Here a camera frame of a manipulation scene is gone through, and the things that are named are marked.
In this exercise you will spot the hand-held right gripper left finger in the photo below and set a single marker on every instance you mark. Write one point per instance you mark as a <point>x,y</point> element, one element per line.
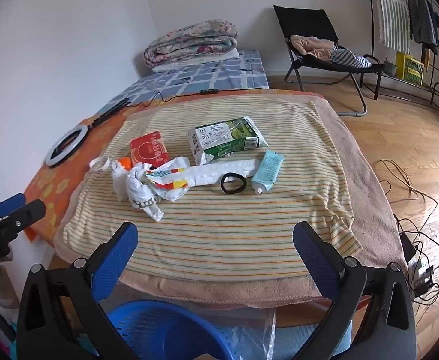
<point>111,258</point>

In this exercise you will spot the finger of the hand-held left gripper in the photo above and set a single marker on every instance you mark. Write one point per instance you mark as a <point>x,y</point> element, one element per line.
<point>28,213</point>
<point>12,201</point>

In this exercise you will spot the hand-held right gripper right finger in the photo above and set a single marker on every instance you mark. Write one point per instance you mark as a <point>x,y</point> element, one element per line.
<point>314,258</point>

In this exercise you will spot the white plastic bag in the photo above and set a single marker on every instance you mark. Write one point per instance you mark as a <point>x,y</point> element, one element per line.
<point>135,191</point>

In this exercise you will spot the blue plastic basket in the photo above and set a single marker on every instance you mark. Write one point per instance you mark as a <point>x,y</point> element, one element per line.
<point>167,326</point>

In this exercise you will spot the orange bottle cap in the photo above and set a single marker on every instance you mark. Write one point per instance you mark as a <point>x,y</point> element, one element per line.
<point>125,164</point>

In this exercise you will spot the red tissue pack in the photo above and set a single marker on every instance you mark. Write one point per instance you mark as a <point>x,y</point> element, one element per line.
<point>150,150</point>

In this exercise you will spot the long white wrapper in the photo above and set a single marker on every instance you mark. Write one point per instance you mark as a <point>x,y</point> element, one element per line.
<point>223,170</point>

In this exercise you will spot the orange printed sheet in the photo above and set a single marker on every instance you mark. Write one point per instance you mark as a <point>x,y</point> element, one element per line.
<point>54,183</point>

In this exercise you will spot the light blue floor mat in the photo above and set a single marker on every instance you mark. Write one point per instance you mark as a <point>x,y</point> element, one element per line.
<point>298,339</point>

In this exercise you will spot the beige blanket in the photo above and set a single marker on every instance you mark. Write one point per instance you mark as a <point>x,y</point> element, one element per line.
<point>369,195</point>

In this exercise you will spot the clear plastic bag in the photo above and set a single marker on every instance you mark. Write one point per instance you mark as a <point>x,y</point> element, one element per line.
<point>253,330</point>

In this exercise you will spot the striped yellow blanket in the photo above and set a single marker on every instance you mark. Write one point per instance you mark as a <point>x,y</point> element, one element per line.
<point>223,232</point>

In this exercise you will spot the black power adapter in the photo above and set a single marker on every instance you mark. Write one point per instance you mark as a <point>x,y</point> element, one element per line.
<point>407,245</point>

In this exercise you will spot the light blue tube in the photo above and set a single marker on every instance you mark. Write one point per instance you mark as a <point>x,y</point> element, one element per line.
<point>268,170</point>

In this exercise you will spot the white power strip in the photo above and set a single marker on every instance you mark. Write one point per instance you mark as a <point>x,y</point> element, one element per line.
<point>418,268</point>

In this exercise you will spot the black tripod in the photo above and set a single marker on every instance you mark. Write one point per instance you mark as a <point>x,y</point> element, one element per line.
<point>110,108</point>

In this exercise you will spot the green and white milk carton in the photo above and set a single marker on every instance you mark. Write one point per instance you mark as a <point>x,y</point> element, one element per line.
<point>223,138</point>

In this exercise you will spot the striped garment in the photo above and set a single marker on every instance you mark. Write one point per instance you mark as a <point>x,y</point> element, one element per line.
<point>349,59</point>

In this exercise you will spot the small potted plant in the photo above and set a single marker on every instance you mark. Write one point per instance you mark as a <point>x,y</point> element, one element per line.
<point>390,68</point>

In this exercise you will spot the blue checkered mattress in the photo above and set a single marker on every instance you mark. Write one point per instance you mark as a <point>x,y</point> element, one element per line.
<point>204,75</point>

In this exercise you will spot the black clothes rack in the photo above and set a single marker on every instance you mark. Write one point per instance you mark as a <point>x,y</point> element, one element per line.
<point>438,93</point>

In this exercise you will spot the pink cloth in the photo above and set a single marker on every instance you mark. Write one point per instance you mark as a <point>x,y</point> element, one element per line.
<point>313,47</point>

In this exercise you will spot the yellow box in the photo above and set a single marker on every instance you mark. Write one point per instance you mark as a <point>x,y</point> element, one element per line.
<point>410,69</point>

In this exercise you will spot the folded white bedding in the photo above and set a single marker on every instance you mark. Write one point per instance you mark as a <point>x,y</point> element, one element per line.
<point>219,57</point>

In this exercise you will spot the folded floral quilt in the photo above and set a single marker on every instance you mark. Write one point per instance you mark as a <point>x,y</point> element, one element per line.
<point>193,43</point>

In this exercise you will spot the black folding chair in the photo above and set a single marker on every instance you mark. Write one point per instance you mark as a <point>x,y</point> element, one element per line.
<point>302,22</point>

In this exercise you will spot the striped hanging cloth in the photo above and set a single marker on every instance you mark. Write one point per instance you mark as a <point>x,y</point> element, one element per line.
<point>392,15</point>

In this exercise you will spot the dark hanging jacket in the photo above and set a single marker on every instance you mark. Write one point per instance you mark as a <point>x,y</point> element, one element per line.
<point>420,18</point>

